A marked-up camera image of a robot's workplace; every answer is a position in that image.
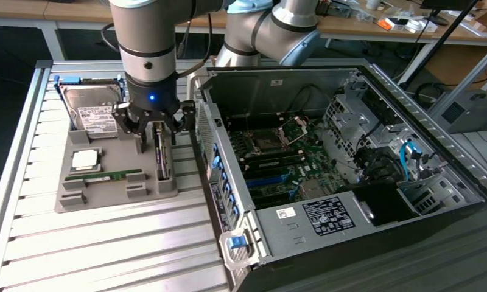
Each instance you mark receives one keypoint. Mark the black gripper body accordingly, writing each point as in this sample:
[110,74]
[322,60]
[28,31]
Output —
[154,94]

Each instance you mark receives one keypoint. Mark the graphics card with metal bracket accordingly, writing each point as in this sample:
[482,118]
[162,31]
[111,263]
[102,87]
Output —
[162,155]

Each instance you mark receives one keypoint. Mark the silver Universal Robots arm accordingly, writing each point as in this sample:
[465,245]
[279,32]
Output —
[146,36]

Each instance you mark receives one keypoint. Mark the silver hard disk drive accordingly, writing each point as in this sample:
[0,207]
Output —
[94,103]

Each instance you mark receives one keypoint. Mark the grey parts rack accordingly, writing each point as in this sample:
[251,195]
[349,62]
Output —
[118,158]

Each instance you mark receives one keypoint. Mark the silver CPU chip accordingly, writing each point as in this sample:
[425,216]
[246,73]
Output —
[84,159]

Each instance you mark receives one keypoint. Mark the green RAM stick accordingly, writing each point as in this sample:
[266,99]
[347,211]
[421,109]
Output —
[114,175]

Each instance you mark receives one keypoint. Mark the CPU socket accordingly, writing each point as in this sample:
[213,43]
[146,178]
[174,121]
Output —
[266,143]

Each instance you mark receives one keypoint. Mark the black RAM slot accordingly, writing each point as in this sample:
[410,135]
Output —
[267,155]

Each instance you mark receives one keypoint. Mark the black labelled RAM stick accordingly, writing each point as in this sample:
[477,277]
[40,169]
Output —
[277,164]

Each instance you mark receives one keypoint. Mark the open socket cover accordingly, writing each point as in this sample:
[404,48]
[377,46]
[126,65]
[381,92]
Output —
[294,129]

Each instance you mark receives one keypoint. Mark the blue expansion slot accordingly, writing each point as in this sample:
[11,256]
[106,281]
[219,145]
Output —
[267,180]

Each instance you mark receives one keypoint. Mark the black expansion slot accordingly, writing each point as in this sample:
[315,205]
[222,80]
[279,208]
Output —
[271,197]

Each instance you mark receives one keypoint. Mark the green motherboard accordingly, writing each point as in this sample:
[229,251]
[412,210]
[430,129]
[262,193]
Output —
[325,173]

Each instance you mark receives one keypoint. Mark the perforated metal drive cage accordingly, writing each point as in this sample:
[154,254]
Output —
[345,121]

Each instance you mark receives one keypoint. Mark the wooden desk with grey legs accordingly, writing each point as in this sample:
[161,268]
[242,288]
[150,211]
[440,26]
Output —
[24,15]

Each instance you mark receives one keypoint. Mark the blue case latch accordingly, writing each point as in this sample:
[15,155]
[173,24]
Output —
[235,241]

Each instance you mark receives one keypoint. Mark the grey power supply unit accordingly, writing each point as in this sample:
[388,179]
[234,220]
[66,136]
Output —
[293,237]

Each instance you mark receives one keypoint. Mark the cluttered wooden desk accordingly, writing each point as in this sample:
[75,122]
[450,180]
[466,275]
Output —
[365,29]

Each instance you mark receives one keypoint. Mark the small orange box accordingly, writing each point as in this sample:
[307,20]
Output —
[385,24]

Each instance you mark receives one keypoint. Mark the white cup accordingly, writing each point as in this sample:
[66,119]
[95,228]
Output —
[374,3]

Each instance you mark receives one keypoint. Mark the open black PC case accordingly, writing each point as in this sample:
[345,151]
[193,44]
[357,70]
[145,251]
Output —
[349,261]

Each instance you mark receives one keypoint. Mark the flat white box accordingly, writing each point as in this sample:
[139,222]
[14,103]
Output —
[420,27]

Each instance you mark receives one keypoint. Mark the metal disk bay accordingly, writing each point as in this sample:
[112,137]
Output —
[434,194]

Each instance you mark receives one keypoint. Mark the black slanted tripod pole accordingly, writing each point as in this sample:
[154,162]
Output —
[446,35]

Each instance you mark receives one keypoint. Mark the black monitor stand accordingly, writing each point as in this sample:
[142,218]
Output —
[437,19]

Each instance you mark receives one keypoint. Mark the grey computer tower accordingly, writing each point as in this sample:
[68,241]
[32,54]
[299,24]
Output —
[472,112]

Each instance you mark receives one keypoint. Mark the aluminium profile frame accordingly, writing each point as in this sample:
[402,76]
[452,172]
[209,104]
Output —
[485,65]

